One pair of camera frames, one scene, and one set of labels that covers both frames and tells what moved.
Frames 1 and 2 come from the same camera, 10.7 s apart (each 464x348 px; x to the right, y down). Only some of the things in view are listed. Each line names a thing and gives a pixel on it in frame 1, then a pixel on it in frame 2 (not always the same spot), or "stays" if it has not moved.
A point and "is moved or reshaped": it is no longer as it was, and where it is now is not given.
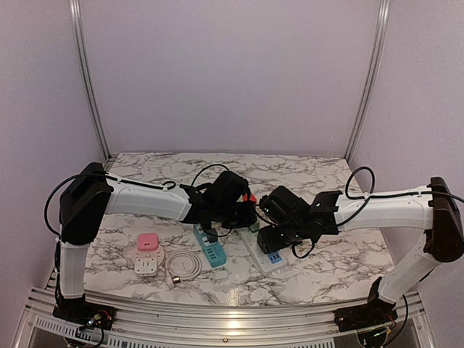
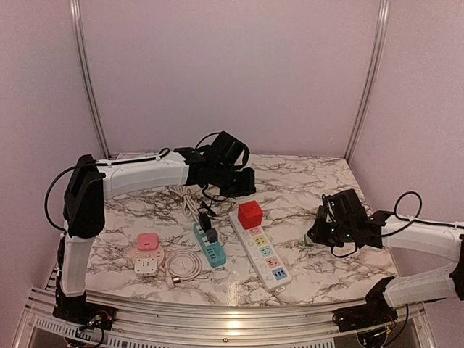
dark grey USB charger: (212, 235) stays
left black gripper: (248, 219) to (248, 186)
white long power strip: (267, 263) is moved or reshaped
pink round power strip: (146, 263) stays
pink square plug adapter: (148, 241) stays
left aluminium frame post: (106, 156) stays
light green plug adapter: (254, 227) is moved or reshaped
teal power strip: (212, 250) stays
